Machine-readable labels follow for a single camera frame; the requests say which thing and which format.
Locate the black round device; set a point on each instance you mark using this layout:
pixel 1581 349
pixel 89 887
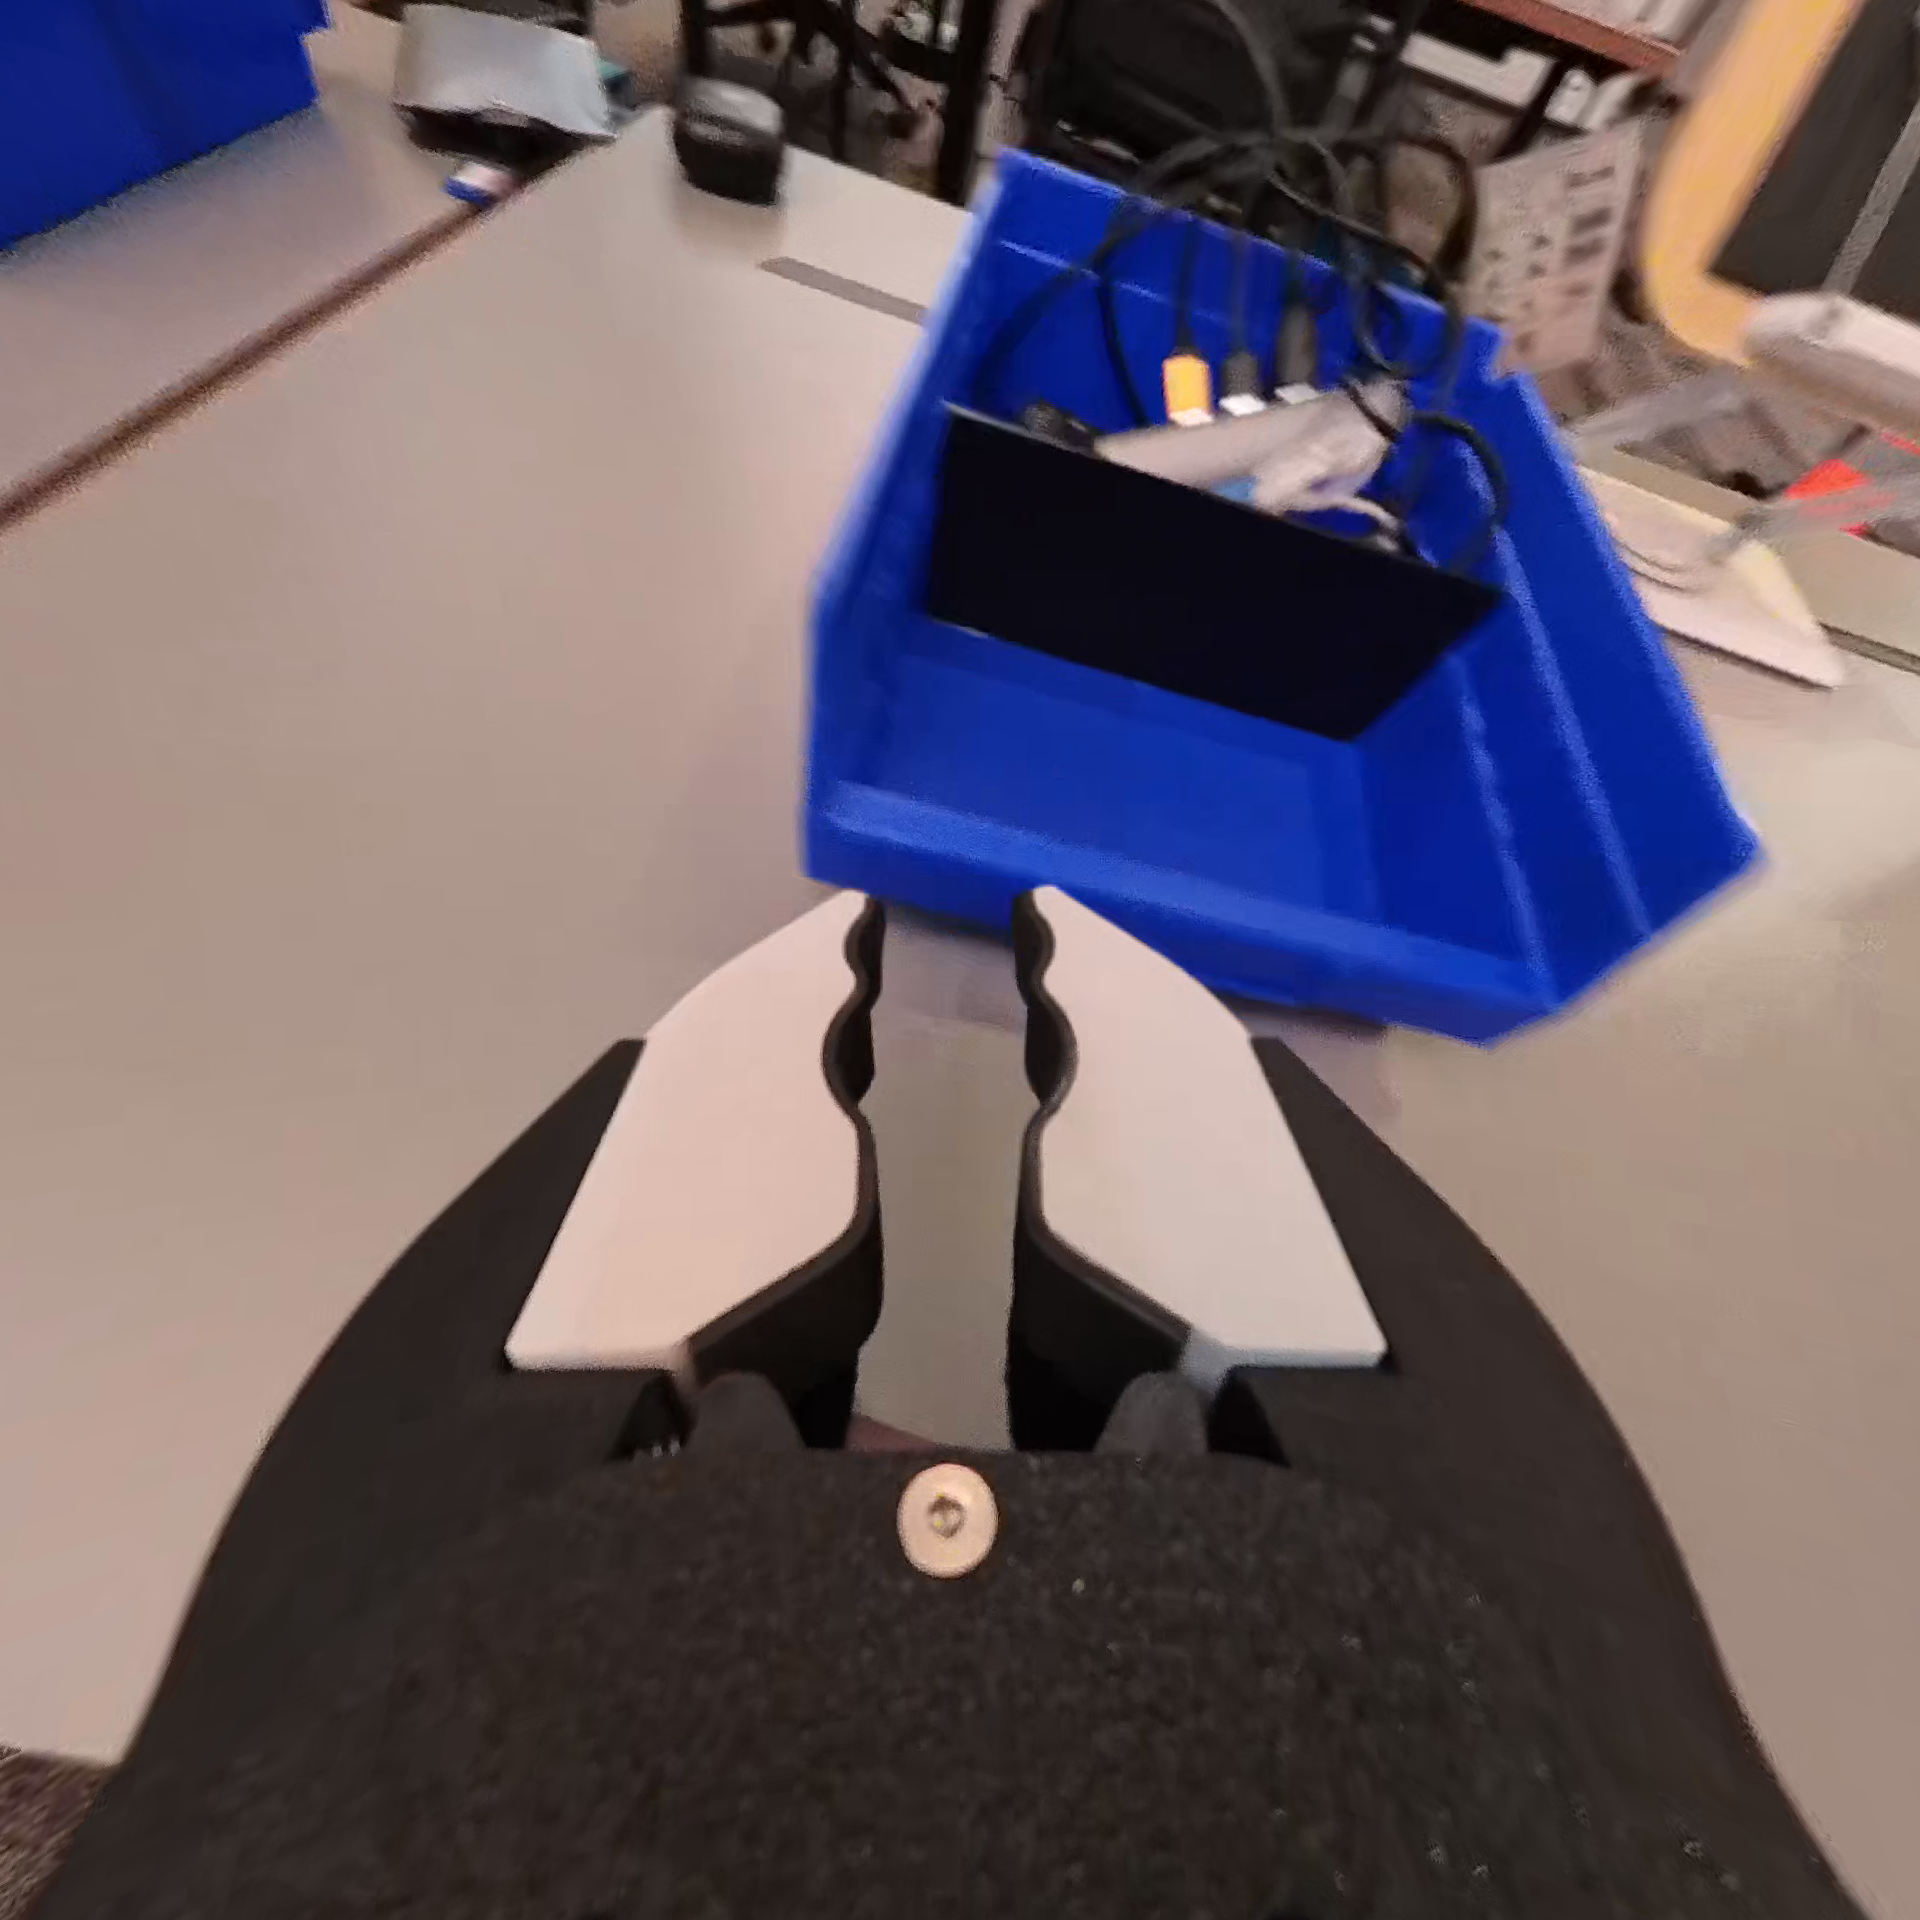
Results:
pixel 729 142

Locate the wood framed black desk screen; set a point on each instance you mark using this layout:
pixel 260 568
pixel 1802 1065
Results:
pixel 1688 225

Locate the black office chair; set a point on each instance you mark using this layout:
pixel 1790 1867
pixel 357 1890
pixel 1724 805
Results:
pixel 1170 74

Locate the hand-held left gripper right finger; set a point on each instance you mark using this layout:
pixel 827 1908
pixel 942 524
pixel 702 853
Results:
pixel 1185 1184

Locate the black divider in blue bin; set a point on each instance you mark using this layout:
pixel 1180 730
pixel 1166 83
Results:
pixel 1201 600

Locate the blue plastic bin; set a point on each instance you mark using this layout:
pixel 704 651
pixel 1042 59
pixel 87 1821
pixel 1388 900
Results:
pixel 134 104
pixel 1125 811

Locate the white printed bag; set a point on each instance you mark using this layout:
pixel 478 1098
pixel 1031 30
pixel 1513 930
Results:
pixel 1560 225

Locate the grey plastic pouch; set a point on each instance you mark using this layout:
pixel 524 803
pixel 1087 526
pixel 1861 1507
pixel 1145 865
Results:
pixel 502 74

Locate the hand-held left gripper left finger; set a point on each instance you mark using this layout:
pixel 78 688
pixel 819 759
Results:
pixel 704 1184

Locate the grey usb hub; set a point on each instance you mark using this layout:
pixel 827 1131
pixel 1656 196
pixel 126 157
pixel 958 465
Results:
pixel 1201 447

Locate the grey desk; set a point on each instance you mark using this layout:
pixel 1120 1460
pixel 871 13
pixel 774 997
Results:
pixel 374 750
pixel 224 301

